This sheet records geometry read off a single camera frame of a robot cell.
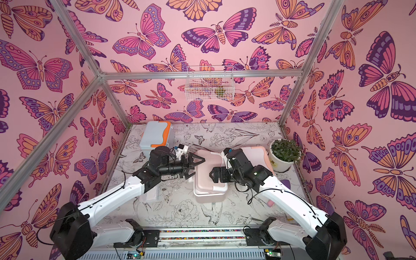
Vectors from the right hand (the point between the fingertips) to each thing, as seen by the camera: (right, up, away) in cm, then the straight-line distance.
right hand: (218, 172), depth 76 cm
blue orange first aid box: (-36, +19, +19) cm, 45 cm away
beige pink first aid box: (-6, -6, -6) cm, 10 cm away
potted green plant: (+34, +8, +7) cm, 36 cm away
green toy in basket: (+2, +43, +19) cm, 47 cm away
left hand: (-6, +4, -5) cm, 9 cm away
